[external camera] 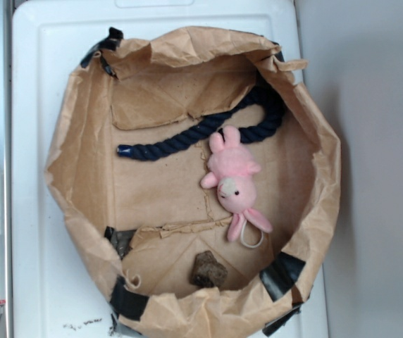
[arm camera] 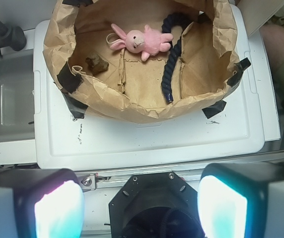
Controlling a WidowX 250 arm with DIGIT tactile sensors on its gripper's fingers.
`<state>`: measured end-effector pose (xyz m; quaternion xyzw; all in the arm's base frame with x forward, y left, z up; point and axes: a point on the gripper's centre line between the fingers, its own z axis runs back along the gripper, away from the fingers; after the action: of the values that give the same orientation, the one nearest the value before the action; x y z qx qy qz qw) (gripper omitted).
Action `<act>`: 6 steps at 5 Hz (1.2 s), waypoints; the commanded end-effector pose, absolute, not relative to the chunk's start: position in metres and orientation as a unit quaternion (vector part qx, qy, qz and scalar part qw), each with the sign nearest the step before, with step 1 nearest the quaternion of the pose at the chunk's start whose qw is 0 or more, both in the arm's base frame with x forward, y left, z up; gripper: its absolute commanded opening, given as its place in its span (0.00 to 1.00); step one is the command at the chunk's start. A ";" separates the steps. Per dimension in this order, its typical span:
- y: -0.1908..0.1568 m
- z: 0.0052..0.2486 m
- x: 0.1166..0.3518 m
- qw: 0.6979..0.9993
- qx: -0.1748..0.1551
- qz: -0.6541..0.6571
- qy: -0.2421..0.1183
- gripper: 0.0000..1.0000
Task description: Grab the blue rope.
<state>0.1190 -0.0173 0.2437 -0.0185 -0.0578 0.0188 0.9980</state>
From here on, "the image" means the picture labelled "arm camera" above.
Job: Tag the pink plush bunny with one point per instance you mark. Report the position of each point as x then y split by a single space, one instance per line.
148 43

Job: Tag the black tape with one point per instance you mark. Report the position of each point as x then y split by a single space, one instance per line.
240 67
214 109
70 82

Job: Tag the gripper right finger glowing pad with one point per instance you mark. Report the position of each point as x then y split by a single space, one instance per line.
242 200

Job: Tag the black octagonal mount plate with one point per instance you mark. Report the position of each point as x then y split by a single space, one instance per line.
158 205

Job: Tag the black tape right side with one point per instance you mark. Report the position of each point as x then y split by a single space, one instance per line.
240 67

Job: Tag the black tape left front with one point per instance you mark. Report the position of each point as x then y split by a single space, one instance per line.
70 82

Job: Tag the brown paper bag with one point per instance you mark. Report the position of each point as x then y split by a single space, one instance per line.
130 89

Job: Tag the black faucet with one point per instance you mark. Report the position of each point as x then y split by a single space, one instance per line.
12 36

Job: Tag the white plastic bin lid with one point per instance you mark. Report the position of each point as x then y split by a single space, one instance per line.
94 142

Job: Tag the grey sink basin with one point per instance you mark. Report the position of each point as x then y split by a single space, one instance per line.
16 96

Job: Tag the black tape right front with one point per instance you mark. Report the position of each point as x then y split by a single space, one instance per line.
214 109

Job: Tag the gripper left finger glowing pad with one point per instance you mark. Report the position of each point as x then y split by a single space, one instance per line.
40 203

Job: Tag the person's leg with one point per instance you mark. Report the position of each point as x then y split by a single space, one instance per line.
273 38

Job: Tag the brown rock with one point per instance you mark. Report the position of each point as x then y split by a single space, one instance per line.
95 63

